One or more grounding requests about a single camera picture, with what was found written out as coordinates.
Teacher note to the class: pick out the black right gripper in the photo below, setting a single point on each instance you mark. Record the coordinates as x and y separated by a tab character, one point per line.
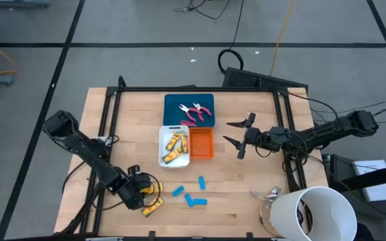
256	139

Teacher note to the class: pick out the black equipment stand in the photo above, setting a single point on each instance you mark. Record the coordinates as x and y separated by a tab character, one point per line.
374	175

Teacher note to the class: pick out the white booklet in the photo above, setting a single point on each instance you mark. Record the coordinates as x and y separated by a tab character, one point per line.
369	167

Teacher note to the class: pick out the black perforated panel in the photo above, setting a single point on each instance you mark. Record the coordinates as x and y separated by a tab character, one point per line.
246	78

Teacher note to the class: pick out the white plastic bin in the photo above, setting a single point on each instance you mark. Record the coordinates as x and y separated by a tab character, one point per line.
164	162

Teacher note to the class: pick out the yellow crayon box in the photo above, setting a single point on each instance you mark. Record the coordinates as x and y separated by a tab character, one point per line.
157	187
173	141
152	206
173	155
184	143

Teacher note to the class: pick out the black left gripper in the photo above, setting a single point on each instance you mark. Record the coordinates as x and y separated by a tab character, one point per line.
134	195

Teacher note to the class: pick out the black aluminium table frame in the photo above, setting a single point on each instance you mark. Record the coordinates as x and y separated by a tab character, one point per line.
196	89

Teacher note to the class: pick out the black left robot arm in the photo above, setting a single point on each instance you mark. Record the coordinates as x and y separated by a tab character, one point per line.
79	144

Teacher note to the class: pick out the white plastic bucket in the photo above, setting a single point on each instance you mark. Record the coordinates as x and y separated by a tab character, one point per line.
287	214

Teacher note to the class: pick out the orange mesh basket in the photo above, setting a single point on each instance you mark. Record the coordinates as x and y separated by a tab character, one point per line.
201	144

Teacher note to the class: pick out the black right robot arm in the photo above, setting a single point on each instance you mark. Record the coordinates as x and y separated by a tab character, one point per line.
327	132

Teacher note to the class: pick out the teal plastic tray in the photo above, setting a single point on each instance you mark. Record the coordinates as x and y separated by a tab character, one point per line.
173	114

